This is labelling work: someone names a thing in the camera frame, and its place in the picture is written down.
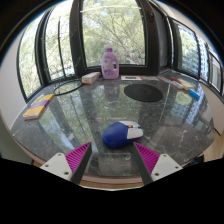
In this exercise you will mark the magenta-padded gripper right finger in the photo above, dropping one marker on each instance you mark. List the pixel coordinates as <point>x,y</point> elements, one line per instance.
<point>161,166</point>

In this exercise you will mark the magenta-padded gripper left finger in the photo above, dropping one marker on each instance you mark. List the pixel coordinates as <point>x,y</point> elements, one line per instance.
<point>63,165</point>

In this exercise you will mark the blue and white computer mouse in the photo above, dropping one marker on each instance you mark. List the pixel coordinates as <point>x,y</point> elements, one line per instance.
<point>116,135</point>

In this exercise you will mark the round black mouse pad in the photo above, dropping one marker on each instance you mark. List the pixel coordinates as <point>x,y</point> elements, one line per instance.
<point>143,92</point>

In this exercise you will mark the yellow and purple box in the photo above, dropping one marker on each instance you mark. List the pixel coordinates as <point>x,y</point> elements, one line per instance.
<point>38,106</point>

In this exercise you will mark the blue box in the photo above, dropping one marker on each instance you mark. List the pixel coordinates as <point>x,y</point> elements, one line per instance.
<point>194,94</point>

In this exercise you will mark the orange and white box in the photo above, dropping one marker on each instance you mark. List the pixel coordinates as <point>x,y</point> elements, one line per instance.
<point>90,78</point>

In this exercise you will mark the white card with dark print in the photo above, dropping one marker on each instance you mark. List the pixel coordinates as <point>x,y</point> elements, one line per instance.
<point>131,78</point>

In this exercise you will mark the purple detergent bottle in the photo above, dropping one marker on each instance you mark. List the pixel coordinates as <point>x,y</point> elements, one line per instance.
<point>110,65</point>

